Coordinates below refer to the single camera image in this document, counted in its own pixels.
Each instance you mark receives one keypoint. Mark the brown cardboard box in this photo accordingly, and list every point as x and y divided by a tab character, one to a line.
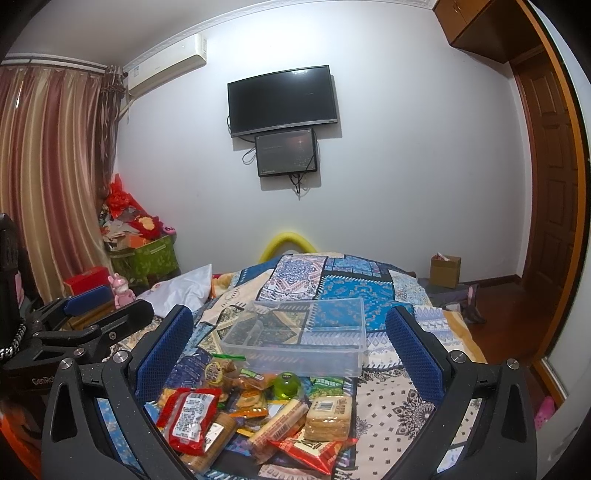
445	270

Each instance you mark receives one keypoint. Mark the wooden door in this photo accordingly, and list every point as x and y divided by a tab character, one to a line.
554	255

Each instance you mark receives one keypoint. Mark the green jelly cup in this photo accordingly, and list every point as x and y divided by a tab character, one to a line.
286	386

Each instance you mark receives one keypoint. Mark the green fried snack bag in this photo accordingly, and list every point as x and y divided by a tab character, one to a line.
223	372

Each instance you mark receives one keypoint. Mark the red sausage snack pack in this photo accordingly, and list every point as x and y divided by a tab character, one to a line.
186	417

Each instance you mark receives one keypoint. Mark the small wall monitor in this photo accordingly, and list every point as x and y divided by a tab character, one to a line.
286	152

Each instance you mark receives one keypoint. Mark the long biscuit sleeve pack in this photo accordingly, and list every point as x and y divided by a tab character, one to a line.
284	424

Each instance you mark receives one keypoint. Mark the brown round biscuit pack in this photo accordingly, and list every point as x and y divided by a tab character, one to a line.
219	434

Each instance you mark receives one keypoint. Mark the red toys pile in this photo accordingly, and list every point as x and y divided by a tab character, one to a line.
125	224

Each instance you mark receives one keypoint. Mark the green pea snack pack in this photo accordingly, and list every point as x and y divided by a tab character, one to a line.
326	386

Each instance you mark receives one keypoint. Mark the striped red beige curtain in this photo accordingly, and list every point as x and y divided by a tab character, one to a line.
58	132

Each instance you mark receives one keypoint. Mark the red box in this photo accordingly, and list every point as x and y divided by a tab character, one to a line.
88	280

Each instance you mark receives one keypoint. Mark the square cracker pack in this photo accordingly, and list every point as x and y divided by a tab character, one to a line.
329	419

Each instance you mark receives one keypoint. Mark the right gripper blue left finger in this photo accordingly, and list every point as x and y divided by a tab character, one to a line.
75	441

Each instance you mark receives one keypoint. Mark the large wall television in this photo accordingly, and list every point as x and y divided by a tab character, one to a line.
282	99

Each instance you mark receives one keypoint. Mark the red chinese snack bag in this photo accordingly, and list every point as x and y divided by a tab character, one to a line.
320	456

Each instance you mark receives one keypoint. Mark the green fabric storage box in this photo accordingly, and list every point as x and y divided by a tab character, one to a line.
146	265

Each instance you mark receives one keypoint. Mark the pink plush toy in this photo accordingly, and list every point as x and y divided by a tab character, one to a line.
122	293

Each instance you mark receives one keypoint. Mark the white wall air conditioner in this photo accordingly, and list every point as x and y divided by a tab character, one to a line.
169	63

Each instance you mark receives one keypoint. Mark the patchwork bed quilt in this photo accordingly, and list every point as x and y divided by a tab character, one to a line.
389	410

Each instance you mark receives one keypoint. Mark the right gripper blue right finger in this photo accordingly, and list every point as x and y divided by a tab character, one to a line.
502	443

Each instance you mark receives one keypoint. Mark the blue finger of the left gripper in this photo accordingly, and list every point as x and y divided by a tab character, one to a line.
92	327
87	299

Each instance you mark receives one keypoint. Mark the clear plastic storage bin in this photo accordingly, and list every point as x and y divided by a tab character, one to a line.
314	338

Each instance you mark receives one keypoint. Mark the wooden upper cabinet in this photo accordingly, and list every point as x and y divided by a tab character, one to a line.
498	30

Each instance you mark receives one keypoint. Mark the white plastic bag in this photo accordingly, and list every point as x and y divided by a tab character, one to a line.
190	289

